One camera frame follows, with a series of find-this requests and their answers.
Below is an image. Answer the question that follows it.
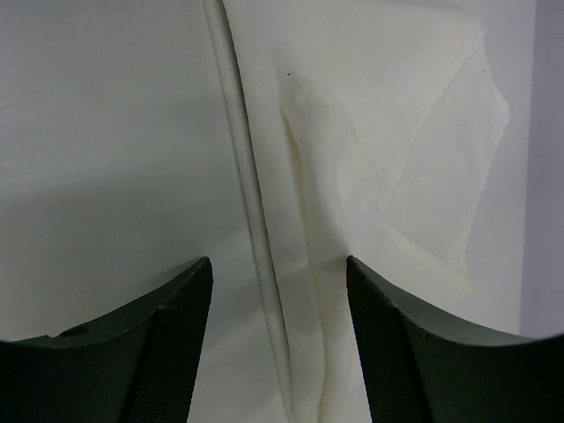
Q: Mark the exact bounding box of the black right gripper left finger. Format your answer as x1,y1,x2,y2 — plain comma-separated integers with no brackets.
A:
1,257,213,422

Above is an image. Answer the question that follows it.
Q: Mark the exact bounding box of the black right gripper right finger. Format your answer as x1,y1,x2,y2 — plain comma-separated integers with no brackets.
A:
346,256,563,422

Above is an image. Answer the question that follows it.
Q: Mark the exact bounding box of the white cloth napkin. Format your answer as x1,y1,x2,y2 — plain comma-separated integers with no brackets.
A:
204,1,509,422

